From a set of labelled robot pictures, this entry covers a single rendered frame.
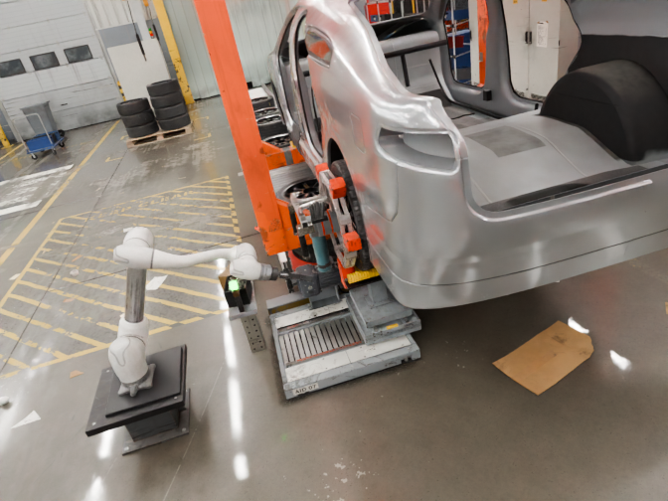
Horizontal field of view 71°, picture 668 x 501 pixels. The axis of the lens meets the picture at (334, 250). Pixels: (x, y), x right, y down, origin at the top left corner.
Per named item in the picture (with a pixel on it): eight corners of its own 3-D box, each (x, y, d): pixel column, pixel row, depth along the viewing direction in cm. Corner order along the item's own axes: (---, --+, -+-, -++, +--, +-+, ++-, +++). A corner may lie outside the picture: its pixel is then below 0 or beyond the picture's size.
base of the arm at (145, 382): (116, 402, 247) (112, 395, 245) (124, 373, 266) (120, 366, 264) (151, 393, 249) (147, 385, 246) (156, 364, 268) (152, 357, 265)
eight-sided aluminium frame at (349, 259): (362, 279, 261) (346, 189, 236) (351, 282, 260) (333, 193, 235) (339, 240, 309) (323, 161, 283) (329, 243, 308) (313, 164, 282)
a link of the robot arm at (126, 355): (116, 387, 249) (99, 357, 238) (122, 364, 265) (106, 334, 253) (146, 379, 251) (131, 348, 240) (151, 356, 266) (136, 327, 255)
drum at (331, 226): (347, 233, 269) (343, 211, 263) (312, 243, 267) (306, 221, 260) (341, 224, 282) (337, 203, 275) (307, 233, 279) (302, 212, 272)
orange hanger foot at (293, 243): (361, 231, 327) (353, 185, 311) (289, 250, 321) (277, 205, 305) (355, 222, 342) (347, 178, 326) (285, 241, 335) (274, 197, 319)
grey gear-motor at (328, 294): (364, 301, 328) (356, 258, 312) (306, 318, 323) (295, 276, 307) (357, 288, 344) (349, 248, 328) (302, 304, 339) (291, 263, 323)
